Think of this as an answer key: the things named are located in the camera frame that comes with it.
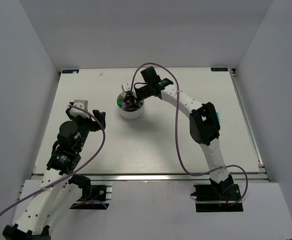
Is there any green curved lego brick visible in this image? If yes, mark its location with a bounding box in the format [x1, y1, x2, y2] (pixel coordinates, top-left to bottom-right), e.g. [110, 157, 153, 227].
[117, 100, 123, 109]

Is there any cyan lego brick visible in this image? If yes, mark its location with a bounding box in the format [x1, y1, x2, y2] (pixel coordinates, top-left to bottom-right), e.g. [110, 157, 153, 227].
[216, 112, 221, 123]

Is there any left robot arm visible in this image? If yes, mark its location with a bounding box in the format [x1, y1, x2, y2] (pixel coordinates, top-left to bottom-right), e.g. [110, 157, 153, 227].
[3, 103, 106, 240]

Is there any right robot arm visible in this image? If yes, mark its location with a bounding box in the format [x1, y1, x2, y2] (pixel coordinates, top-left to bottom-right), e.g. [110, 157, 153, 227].
[122, 66, 233, 199]

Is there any white round divided container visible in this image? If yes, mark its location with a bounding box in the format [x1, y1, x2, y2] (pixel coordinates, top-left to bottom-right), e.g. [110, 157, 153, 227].
[116, 92, 145, 120]

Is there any left blue table label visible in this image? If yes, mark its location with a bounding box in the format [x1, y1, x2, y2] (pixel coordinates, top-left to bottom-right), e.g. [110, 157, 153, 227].
[62, 69, 79, 74]

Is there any blue table label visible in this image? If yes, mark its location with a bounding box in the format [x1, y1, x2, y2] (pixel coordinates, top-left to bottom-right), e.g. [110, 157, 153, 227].
[210, 67, 228, 72]
[62, 69, 79, 74]

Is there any right blue table label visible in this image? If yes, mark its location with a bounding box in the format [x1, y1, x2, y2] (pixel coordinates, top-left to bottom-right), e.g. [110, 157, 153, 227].
[210, 67, 228, 72]

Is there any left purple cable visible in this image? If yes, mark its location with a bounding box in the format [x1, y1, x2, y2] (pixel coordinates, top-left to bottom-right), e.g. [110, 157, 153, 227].
[0, 104, 106, 236]

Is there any purple cable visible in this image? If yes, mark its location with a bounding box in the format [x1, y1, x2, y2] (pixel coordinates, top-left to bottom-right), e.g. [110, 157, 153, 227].
[0, 104, 106, 236]
[130, 62, 249, 206]

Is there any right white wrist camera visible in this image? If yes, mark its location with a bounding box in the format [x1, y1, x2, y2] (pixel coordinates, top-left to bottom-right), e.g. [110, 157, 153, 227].
[121, 82, 131, 93]

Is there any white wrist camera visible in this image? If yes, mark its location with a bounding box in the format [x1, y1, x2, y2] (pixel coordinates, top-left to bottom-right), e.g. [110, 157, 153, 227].
[121, 82, 131, 93]
[66, 99, 89, 119]

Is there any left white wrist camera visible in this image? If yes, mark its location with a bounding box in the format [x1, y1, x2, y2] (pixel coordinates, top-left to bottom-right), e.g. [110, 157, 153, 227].
[66, 99, 89, 119]

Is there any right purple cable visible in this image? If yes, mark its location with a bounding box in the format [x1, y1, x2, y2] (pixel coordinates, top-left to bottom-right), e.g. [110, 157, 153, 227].
[130, 62, 249, 206]

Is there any aluminium table rail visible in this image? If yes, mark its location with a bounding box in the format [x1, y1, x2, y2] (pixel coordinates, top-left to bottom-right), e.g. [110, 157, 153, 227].
[32, 172, 270, 183]

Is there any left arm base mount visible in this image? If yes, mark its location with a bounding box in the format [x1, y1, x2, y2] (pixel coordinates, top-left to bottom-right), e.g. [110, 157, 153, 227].
[68, 174, 112, 210]

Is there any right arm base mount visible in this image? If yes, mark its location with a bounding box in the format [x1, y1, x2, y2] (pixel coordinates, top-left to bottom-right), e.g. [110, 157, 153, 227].
[190, 184, 243, 213]

